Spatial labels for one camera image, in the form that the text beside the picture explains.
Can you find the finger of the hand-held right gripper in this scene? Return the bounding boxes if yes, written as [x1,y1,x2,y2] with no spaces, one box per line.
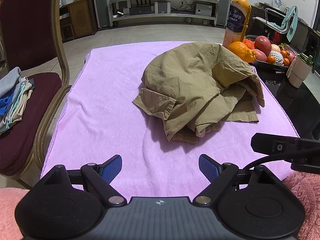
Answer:
[251,132,320,173]

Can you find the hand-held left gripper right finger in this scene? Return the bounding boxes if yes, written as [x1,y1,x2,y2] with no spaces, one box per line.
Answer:
[192,154,288,205]

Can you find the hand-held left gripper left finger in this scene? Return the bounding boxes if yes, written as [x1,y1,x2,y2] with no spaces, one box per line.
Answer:
[32,154,127,207]

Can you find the khaki pants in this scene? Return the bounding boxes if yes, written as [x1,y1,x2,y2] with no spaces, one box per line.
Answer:
[132,42,265,145]

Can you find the stack of folded clothes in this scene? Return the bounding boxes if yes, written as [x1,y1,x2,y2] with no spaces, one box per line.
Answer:
[0,67,35,135]

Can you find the pink table cover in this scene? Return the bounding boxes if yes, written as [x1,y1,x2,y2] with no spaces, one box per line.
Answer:
[40,41,300,198]

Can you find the white cup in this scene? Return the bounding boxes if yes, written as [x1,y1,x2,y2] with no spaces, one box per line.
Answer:
[287,55,313,88]

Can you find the black fruit tray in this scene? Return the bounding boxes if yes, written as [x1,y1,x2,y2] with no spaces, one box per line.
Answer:
[251,44,298,72]

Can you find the fruit in white foam net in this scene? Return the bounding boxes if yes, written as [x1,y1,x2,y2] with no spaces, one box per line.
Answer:
[269,50,284,66]

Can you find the small red apple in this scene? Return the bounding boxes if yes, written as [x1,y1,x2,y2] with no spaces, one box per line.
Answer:
[252,49,268,62]

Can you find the pink dragon fruit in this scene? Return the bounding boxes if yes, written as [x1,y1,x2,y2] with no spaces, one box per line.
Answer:
[282,44,297,61]

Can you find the large bumpy orange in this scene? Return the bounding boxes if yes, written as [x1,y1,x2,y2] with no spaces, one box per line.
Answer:
[227,41,257,63]

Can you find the large red apple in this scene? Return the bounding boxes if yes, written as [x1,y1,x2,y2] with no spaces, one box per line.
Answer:
[254,36,272,55]

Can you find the metal office chair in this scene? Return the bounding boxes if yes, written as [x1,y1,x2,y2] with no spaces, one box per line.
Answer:
[252,5,299,43]

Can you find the teal cloth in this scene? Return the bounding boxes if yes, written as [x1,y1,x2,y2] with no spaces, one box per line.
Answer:
[282,6,299,42]

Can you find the orange juice bottle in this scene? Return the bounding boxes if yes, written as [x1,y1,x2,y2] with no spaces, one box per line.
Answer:
[222,0,252,48]

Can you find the white desk fan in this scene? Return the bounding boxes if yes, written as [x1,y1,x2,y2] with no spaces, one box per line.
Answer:
[272,0,287,12]

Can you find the grey speaker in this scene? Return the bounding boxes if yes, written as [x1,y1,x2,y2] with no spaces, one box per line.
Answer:
[196,3,213,14]

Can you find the wooden cabinet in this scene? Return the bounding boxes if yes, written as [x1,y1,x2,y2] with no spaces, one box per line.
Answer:
[59,0,98,43]

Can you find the grey television stand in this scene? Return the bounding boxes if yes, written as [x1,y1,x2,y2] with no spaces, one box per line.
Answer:
[91,0,234,29]

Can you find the dark red wooden chair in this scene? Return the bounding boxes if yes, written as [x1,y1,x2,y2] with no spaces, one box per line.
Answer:
[0,0,73,189]

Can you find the silver speaker box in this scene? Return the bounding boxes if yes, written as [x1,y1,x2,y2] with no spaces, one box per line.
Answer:
[154,1,171,14]

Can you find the black cable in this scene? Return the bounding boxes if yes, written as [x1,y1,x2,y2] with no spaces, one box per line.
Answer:
[242,148,320,174]

